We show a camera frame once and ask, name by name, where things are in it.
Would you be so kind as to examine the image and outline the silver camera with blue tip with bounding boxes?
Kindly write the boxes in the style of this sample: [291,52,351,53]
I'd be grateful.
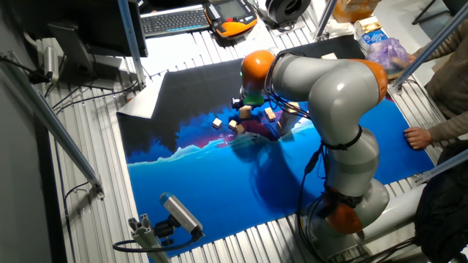
[159,191,205,239]

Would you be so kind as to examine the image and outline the black cable with plug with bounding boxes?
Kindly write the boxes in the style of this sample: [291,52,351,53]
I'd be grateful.
[0,53,52,85]

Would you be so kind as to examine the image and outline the person in beige sweater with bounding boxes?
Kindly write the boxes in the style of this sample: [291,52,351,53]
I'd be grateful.
[409,21,468,121]

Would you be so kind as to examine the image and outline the blue landscape printed cloth mat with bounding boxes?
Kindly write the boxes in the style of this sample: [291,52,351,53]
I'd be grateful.
[116,34,436,263]

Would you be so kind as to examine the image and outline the white tissue paper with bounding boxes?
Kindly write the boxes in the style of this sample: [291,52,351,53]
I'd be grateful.
[324,18,358,39]

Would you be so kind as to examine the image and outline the black monitor stand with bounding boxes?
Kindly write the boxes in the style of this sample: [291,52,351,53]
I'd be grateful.
[47,21,127,91]

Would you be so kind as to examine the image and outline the bare human hand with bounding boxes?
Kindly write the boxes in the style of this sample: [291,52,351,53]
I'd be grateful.
[403,126,433,150]
[400,53,418,69]

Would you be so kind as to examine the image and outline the black round spool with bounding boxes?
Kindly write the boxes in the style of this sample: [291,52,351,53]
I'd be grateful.
[263,0,312,26]

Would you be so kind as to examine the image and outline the white cylindrical roll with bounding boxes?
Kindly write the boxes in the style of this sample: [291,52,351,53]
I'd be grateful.
[361,182,427,242]

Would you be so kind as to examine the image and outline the white paper sheets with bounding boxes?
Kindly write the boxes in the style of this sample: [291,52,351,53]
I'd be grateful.
[241,25,268,43]

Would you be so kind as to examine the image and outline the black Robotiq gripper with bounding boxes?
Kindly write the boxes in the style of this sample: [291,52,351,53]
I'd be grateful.
[231,95,253,110]

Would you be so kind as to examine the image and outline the aluminium frame beam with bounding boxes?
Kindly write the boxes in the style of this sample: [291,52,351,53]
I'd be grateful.
[415,148,468,185]
[391,1,468,88]
[0,53,106,200]

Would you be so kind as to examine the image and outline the black camera ball mount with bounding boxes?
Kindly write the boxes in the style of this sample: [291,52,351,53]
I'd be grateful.
[153,215,177,248]

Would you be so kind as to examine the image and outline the dark computer keyboard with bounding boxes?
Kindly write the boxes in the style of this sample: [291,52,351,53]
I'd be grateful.
[140,4,212,39]

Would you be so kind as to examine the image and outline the black office chair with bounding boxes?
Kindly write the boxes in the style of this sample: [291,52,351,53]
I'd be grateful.
[412,0,468,26]

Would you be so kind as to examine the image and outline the black computer monitor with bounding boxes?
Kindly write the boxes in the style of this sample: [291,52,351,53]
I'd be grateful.
[10,0,149,59]

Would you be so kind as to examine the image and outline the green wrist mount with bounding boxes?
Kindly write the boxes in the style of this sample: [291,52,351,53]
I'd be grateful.
[241,93,266,107]

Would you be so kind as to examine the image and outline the purple plastic bag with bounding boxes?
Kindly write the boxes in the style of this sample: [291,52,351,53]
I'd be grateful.
[365,37,410,72]

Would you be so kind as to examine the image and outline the black camera cable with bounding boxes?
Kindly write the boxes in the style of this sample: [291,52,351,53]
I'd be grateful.
[112,233,200,254]

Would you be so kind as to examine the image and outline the thin black strap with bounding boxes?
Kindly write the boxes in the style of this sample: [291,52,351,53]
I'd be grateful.
[321,126,363,151]

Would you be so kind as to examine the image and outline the aluminium frame post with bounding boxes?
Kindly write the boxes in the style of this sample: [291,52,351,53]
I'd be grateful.
[116,0,147,88]

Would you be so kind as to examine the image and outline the aluminium profile bracket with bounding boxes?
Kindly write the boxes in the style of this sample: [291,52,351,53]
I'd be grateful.
[127,213,173,263]

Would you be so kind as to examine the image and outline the orange plastic bag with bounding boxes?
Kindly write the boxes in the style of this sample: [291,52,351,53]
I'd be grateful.
[331,0,383,24]

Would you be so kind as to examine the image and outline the blue white carton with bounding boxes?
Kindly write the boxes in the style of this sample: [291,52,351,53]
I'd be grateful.
[352,15,389,56]

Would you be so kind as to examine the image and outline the orange black teach pendant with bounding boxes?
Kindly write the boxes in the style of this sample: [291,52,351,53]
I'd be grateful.
[203,0,259,39]

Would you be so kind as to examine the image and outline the silver cylindrical device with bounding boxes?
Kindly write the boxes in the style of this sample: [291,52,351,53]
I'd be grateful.
[42,45,61,83]

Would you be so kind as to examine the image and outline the thin black cable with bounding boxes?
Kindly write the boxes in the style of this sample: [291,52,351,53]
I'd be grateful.
[43,79,140,116]
[53,140,91,263]

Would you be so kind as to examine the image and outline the black cloth strap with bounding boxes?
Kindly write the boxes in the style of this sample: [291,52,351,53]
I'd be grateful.
[316,186,365,218]

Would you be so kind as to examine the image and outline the person in black jacket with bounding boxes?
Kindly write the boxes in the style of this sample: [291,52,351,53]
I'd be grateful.
[415,140,468,263]

